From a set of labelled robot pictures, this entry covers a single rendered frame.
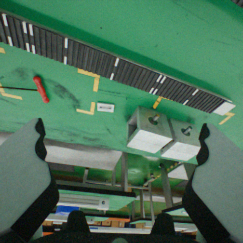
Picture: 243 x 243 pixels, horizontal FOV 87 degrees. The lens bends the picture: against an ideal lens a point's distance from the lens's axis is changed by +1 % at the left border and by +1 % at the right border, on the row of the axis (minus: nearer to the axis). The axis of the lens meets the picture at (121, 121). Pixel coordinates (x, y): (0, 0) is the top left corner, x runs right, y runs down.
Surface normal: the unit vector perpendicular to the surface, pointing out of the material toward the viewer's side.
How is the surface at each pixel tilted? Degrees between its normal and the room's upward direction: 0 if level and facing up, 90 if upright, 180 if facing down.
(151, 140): 0
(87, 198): 90
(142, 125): 90
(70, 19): 0
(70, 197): 90
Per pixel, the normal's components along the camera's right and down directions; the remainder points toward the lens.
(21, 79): -0.04, 0.74
